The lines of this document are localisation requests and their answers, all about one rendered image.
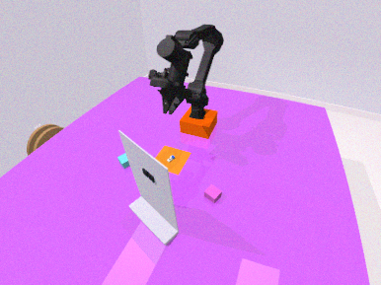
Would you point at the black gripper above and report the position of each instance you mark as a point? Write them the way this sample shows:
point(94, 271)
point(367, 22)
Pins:
point(173, 90)

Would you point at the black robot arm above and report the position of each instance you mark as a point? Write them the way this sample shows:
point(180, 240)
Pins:
point(171, 49)

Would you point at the orange square mat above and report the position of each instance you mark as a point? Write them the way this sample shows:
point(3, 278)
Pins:
point(176, 165)

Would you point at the small cyan block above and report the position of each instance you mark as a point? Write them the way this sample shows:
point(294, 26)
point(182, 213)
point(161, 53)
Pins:
point(123, 160)

